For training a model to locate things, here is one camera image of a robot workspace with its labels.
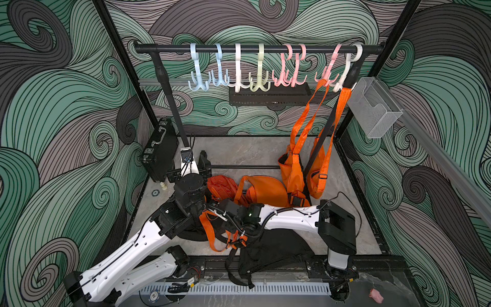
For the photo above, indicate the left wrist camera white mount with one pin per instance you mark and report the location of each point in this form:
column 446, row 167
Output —
column 188, row 164

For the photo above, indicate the light blue hook inner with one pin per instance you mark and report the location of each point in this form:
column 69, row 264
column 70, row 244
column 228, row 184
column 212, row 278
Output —
column 221, row 78

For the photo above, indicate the pale green hook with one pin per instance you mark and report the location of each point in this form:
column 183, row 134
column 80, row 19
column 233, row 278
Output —
column 261, row 83

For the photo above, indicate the light blue hook outer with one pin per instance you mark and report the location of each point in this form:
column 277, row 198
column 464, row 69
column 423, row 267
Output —
column 196, row 83

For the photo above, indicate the black box on wall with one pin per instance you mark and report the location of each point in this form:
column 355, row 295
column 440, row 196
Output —
column 158, row 155

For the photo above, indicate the white hook left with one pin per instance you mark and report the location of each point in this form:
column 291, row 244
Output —
column 238, row 85

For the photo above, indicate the pink small object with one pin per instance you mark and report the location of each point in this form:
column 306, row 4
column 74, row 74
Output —
column 376, row 296

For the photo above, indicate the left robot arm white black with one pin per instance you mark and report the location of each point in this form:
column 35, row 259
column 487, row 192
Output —
column 120, row 275

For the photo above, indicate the white hook right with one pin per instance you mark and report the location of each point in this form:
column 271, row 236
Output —
column 348, row 61

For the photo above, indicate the black clothes rack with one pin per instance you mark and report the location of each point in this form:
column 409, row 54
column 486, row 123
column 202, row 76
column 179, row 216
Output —
column 154, row 51

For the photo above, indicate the red orange black backpack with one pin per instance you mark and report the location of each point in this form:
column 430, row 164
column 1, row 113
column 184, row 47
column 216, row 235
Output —
column 222, row 188

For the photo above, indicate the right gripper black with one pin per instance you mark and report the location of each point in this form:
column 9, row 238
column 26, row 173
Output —
column 225, row 226

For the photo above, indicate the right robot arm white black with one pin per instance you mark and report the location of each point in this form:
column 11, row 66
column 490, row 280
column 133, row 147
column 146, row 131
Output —
column 265, row 235

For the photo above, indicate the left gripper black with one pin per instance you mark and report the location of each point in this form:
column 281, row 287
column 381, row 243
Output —
column 201, row 169

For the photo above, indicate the white slotted cable duct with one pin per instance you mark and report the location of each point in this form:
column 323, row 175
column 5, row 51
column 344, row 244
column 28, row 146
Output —
column 270, row 288

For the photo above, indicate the white hook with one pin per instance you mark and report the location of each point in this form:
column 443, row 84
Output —
column 238, row 85
column 348, row 61

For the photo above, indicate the light blue hook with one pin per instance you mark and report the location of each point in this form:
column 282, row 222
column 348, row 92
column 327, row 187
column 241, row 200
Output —
column 196, row 83
column 221, row 78

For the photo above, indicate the clear mesh wall bin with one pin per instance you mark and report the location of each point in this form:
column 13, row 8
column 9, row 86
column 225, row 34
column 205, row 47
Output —
column 374, row 107

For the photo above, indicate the orange fanny pack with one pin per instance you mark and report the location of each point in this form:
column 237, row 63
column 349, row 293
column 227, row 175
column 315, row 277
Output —
column 317, row 176

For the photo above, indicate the pink hook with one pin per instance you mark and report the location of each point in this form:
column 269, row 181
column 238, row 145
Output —
column 282, row 80
column 326, row 74
column 294, row 81

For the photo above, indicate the dark red pouch bag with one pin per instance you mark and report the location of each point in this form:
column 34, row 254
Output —
column 298, row 199

